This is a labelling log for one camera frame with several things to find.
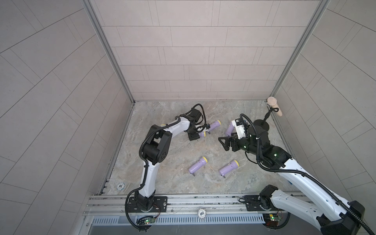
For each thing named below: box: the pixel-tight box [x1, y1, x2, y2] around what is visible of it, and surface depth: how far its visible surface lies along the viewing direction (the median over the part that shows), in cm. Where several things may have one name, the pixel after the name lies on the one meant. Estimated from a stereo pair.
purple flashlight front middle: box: [188, 156, 209, 177], surface depth 84 cm
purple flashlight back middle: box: [207, 119, 222, 133], surface depth 101 cm
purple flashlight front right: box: [218, 159, 240, 179], surface depth 83 cm
